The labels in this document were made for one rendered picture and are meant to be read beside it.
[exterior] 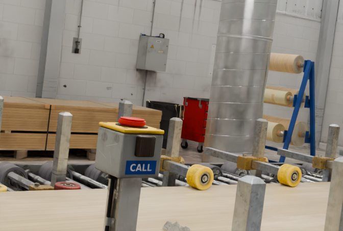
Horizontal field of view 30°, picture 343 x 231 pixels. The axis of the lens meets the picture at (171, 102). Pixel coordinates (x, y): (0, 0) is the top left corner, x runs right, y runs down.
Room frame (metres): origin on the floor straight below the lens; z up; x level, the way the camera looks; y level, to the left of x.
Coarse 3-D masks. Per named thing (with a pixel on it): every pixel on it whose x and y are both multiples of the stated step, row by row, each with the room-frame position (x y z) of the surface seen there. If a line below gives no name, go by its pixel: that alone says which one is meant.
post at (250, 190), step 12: (240, 180) 1.08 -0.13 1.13; (252, 180) 1.07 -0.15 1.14; (240, 192) 1.08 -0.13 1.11; (252, 192) 1.06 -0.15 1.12; (264, 192) 1.08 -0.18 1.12; (240, 204) 1.07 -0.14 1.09; (252, 204) 1.06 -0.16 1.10; (240, 216) 1.07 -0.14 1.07; (252, 216) 1.06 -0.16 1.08; (240, 228) 1.07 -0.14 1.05; (252, 228) 1.07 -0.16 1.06
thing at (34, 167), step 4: (16, 164) 2.53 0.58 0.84; (20, 164) 2.54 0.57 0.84; (24, 164) 2.55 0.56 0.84; (28, 164) 2.56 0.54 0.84; (32, 164) 2.57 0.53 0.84; (36, 164) 2.58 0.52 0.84; (40, 164) 2.59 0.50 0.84; (68, 164) 2.67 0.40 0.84; (72, 164) 2.68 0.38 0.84; (76, 164) 2.70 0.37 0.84; (80, 164) 2.71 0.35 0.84; (84, 164) 2.72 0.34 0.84; (88, 164) 2.73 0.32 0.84; (184, 164) 3.06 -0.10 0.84; (188, 164) 3.07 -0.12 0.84; (192, 164) 3.09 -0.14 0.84; (212, 164) 3.17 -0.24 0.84; (216, 164) 3.18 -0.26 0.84; (220, 164) 3.20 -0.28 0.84; (272, 164) 3.43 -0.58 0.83; (276, 164) 3.45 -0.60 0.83; (280, 164) 3.47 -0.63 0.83; (300, 164) 3.57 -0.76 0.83; (32, 168) 2.57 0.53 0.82; (36, 168) 2.58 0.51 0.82; (76, 168) 2.70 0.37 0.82; (80, 168) 2.71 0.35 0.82; (84, 168) 2.72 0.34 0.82; (36, 172) 2.58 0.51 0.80; (80, 172) 2.71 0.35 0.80; (84, 184) 2.73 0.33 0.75
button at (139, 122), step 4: (120, 120) 0.91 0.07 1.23; (124, 120) 0.91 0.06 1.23; (128, 120) 0.91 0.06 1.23; (132, 120) 0.91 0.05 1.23; (136, 120) 0.91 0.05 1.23; (140, 120) 0.91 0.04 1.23; (124, 124) 0.91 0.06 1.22; (128, 124) 0.91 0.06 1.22; (132, 124) 0.90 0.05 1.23; (136, 124) 0.91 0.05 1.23; (140, 124) 0.91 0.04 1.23; (144, 124) 0.92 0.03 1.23
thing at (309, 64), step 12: (312, 72) 8.35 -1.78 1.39; (312, 84) 8.38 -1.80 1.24; (300, 96) 8.26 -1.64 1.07; (312, 96) 8.40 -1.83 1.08; (312, 108) 8.42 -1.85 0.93; (312, 120) 8.45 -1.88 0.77; (288, 132) 8.21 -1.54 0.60; (312, 132) 8.47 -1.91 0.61; (288, 144) 8.18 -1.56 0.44; (312, 144) 8.50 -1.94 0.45
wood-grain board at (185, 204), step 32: (0, 192) 1.76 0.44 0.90; (32, 192) 1.81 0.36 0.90; (64, 192) 1.86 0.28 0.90; (96, 192) 1.91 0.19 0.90; (160, 192) 2.02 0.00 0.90; (192, 192) 2.08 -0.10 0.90; (224, 192) 2.15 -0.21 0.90; (288, 192) 2.29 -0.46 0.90; (320, 192) 2.37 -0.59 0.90; (0, 224) 1.45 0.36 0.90; (32, 224) 1.48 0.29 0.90; (64, 224) 1.51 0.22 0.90; (96, 224) 1.55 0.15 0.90; (160, 224) 1.62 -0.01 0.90; (192, 224) 1.66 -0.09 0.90; (224, 224) 1.70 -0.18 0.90; (288, 224) 1.79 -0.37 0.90; (320, 224) 1.84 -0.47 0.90
